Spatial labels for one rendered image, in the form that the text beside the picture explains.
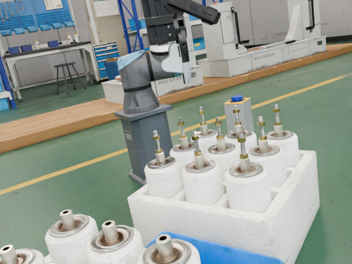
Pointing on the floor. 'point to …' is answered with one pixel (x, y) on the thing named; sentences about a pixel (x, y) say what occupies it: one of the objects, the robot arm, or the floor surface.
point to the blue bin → (221, 252)
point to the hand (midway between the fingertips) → (188, 78)
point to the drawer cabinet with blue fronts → (101, 55)
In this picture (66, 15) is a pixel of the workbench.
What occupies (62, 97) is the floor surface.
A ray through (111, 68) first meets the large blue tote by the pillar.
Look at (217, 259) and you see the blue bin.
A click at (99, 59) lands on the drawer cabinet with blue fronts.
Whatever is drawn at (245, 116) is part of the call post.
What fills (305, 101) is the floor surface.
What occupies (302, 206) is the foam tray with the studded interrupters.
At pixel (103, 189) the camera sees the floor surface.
